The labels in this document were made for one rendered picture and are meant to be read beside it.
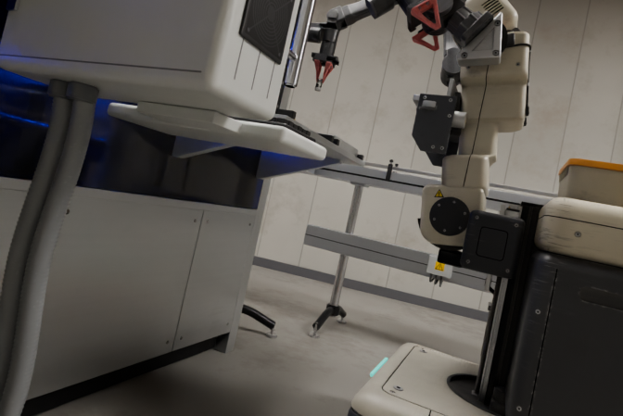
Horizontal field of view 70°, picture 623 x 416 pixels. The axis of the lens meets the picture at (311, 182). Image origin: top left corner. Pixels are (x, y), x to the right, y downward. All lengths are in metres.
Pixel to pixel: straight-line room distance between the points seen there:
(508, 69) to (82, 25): 0.98
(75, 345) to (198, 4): 0.95
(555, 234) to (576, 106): 3.42
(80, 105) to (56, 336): 0.64
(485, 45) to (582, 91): 3.34
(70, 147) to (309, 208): 3.32
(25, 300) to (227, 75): 0.52
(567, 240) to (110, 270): 1.11
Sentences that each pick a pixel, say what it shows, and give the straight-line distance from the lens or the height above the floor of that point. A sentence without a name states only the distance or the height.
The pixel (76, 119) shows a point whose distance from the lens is 0.86.
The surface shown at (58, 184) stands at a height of 0.62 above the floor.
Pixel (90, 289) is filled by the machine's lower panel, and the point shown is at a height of 0.34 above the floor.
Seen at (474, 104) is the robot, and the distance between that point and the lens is 1.32.
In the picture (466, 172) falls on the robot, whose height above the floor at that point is 0.85.
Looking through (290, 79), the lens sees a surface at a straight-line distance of 0.81.
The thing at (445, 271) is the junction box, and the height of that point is 0.49.
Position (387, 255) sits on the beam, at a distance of 2.45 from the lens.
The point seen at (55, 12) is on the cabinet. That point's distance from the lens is 0.89.
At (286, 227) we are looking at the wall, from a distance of 4.08.
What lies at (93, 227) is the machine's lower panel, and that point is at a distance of 1.24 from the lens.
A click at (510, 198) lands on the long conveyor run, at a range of 2.37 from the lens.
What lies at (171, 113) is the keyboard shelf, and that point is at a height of 0.78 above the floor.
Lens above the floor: 0.69
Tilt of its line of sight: 2 degrees up
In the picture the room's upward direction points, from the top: 12 degrees clockwise
